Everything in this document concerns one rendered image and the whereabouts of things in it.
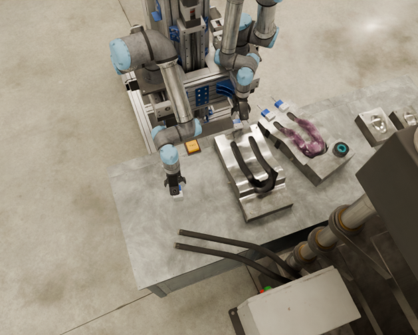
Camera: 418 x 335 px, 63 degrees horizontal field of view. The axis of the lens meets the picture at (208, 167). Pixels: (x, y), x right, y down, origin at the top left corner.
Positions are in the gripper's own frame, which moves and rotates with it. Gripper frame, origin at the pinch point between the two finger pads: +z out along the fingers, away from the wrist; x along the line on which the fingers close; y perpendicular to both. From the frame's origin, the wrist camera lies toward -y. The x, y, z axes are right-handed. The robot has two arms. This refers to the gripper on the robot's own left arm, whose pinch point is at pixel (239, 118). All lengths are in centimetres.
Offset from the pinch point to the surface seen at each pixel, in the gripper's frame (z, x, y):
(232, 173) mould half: 3.1, 10.8, -31.1
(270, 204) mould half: 7, -5, -51
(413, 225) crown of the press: -96, -4, -93
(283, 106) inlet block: 4.3, -28.4, 6.1
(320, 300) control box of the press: -53, 4, -102
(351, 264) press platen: -35, -16, -92
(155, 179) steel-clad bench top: 13, 52, -22
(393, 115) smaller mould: 8, -93, -10
